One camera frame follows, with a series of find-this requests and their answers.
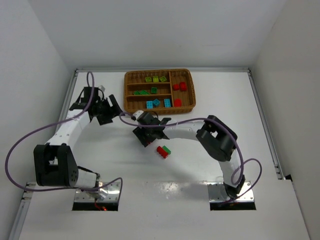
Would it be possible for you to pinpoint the dark green square lego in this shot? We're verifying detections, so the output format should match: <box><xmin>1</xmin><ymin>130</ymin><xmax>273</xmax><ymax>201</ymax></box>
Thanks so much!
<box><xmin>150</xmin><ymin>87</ymin><xmax>158</xmax><ymax>94</ymax></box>

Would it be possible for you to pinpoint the red green lego pair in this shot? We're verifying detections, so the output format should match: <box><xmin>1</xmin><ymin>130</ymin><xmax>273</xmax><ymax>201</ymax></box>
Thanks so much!
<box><xmin>156</xmin><ymin>145</ymin><xmax>171</xmax><ymax>159</ymax></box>

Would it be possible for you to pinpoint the metal base plate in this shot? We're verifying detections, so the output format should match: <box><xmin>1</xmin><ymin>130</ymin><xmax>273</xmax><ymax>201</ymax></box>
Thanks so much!
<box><xmin>207</xmin><ymin>181</ymin><xmax>255</xmax><ymax>203</ymax></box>
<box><xmin>74</xmin><ymin>180</ymin><xmax>122</xmax><ymax>204</ymax></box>

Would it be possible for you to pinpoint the brown wicker divided basket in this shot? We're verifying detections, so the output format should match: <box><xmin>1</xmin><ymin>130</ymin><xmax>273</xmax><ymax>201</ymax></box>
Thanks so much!
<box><xmin>123</xmin><ymin>68</ymin><xmax>196</xmax><ymax>115</ymax></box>

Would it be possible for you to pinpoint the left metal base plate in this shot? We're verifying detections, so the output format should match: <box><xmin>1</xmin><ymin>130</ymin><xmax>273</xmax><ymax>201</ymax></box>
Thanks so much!
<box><xmin>74</xmin><ymin>180</ymin><xmax>122</xmax><ymax>204</ymax></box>

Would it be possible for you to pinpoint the small red square lego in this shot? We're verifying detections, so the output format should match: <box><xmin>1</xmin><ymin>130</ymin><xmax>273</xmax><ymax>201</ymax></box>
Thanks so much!
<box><xmin>172</xmin><ymin>84</ymin><xmax>180</xmax><ymax>91</ymax></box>

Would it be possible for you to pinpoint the lime lego brick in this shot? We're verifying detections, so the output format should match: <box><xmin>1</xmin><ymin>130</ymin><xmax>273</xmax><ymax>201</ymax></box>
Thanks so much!
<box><xmin>159</xmin><ymin>76</ymin><xmax>167</xmax><ymax>83</ymax></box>

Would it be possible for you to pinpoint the red two-stud lego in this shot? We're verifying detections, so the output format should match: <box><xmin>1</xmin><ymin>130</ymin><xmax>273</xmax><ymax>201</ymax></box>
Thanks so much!
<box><xmin>179</xmin><ymin>81</ymin><xmax>188</xmax><ymax>92</ymax></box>

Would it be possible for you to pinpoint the green two-stud lego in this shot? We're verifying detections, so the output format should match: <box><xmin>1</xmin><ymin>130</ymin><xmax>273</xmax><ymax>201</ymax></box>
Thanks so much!
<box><xmin>133</xmin><ymin>90</ymin><xmax>150</xmax><ymax>96</ymax></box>

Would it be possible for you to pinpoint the lime sloped lego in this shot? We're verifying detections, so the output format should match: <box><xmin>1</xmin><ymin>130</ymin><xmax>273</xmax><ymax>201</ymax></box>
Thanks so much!
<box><xmin>152</xmin><ymin>75</ymin><xmax>160</xmax><ymax>83</ymax></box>

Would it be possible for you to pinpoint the red sloped lego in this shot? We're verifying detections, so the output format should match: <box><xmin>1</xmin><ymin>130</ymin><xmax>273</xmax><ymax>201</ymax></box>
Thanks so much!
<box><xmin>173</xmin><ymin>98</ymin><xmax>182</xmax><ymax>108</ymax></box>

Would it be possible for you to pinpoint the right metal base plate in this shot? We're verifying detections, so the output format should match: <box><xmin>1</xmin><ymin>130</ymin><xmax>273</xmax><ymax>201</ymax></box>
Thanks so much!
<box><xmin>207</xmin><ymin>181</ymin><xmax>255</xmax><ymax>203</ymax></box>

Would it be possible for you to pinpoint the small lime square lego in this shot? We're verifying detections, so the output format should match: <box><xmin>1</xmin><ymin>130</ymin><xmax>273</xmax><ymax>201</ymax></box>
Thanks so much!
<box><xmin>145</xmin><ymin>77</ymin><xmax>152</xmax><ymax>83</ymax></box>

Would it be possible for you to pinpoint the long teal lego stack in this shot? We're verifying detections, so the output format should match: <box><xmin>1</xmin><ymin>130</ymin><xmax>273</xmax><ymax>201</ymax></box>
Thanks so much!
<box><xmin>163</xmin><ymin>98</ymin><xmax>172</xmax><ymax>108</ymax></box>

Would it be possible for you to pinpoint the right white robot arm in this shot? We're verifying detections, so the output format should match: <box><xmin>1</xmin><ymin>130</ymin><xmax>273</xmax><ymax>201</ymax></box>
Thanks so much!
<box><xmin>132</xmin><ymin>110</ymin><xmax>245</xmax><ymax>199</ymax></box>

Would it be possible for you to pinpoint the small teal lego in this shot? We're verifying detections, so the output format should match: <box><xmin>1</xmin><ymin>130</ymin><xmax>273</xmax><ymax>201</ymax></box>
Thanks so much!
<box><xmin>152</xmin><ymin>99</ymin><xmax>160</xmax><ymax>107</ymax></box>

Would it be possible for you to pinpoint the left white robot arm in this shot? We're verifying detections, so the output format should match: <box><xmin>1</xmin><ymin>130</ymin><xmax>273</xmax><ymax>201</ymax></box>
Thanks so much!
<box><xmin>33</xmin><ymin>87</ymin><xmax>122</xmax><ymax>189</ymax></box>

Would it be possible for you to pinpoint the teal lego brick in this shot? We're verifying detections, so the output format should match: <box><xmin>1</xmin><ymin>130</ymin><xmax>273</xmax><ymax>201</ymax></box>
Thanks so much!
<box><xmin>146</xmin><ymin>101</ymin><xmax>154</xmax><ymax>109</ymax></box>

